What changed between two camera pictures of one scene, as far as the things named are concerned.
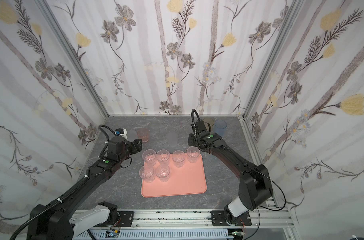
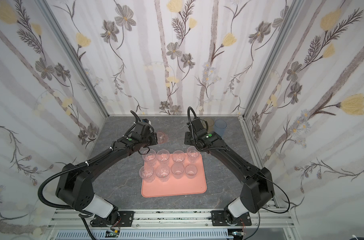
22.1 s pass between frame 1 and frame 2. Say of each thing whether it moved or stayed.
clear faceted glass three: stayed
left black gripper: moved
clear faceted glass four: stayed
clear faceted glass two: stayed
